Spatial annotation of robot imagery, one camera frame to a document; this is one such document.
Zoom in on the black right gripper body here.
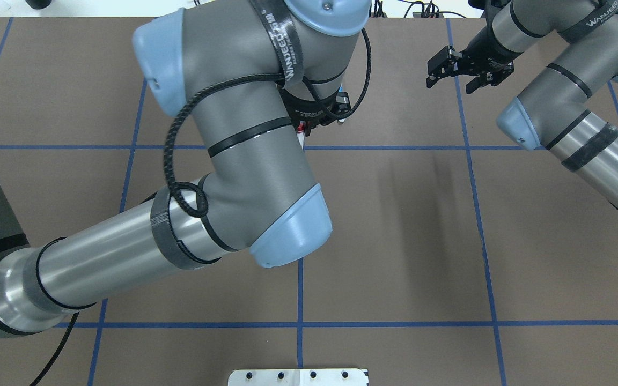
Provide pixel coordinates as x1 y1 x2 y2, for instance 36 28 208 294
459 27 517 76

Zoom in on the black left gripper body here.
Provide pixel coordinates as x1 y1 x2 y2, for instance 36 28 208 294
279 90 352 135

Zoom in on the blue pen white cap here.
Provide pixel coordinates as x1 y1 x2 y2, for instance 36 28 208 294
336 85 349 115

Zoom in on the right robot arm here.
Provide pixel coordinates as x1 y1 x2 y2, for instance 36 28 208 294
426 1 618 210

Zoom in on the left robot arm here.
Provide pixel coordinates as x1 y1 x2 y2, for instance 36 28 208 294
0 1 370 339

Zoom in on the red pen white body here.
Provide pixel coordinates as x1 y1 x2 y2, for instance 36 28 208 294
296 121 306 149

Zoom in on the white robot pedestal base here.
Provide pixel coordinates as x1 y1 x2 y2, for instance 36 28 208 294
227 367 370 385

